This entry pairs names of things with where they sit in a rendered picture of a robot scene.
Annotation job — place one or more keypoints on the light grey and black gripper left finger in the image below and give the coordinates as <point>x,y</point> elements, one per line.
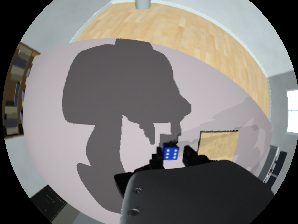
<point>121,180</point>

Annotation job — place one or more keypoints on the tan square mat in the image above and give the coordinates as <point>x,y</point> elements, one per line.
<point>218,145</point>

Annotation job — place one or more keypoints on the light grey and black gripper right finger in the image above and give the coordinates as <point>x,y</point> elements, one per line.
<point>191,157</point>

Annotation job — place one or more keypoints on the blue die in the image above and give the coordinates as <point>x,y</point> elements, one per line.
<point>170,151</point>

